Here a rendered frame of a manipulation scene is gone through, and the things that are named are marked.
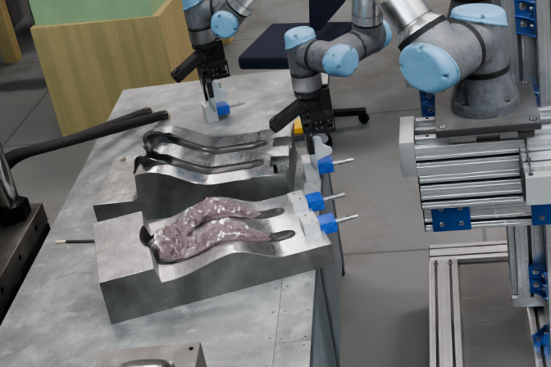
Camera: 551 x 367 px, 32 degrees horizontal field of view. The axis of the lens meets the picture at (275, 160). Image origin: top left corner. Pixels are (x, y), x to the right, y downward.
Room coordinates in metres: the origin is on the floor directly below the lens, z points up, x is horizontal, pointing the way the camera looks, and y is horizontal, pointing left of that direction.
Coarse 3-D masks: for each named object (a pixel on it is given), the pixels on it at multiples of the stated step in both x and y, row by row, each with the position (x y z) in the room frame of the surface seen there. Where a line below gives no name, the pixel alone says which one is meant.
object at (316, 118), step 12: (324, 84) 2.19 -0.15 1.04; (300, 96) 2.16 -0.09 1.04; (312, 96) 2.15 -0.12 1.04; (324, 96) 2.17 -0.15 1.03; (312, 108) 2.17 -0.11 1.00; (324, 108) 2.17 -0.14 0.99; (312, 120) 2.15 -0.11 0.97; (324, 120) 2.16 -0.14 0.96; (312, 132) 2.15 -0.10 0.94; (324, 132) 2.16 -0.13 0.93
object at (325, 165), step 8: (304, 160) 2.18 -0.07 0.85; (320, 160) 2.19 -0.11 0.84; (328, 160) 2.18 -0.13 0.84; (344, 160) 2.18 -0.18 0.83; (352, 160) 2.18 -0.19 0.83; (304, 168) 2.16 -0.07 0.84; (312, 168) 2.16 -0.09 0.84; (320, 168) 2.16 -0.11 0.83; (328, 168) 2.16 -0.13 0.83; (312, 176) 2.16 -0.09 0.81
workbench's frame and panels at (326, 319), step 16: (336, 240) 2.79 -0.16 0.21; (336, 256) 2.70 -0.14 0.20; (320, 272) 2.23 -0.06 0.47; (336, 272) 2.63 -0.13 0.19; (320, 288) 2.17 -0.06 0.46; (336, 288) 2.55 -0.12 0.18; (320, 304) 2.11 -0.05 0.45; (336, 304) 2.48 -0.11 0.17; (320, 320) 2.06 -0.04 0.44; (336, 320) 2.41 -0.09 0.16; (320, 336) 2.01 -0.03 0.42; (336, 336) 2.35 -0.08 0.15; (320, 352) 1.96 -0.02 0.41; (336, 352) 2.26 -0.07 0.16
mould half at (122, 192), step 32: (160, 128) 2.37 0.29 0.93; (288, 128) 2.31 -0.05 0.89; (128, 160) 2.36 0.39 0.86; (192, 160) 2.20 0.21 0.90; (224, 160) 2.21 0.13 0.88; (128, 192) 2.17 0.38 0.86; (160, 192) 2.11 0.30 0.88; (192, 192) 2.10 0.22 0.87; (224, 192) 2.09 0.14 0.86; (256, 192) 2.07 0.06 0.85; (288, 192) 2.06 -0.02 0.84
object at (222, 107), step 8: (208, 104) 2.65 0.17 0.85; (216, 104) 2.67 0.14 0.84; (224, 104) 2.66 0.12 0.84; (232, 104) 2.67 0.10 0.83; (240, 104) 2.67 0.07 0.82; (208, 112) 2.63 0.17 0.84; (216, 112) 2.64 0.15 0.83; (224, 112) 2.64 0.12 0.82; (208, 120) 2.63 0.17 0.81; (216, 120) 2.63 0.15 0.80
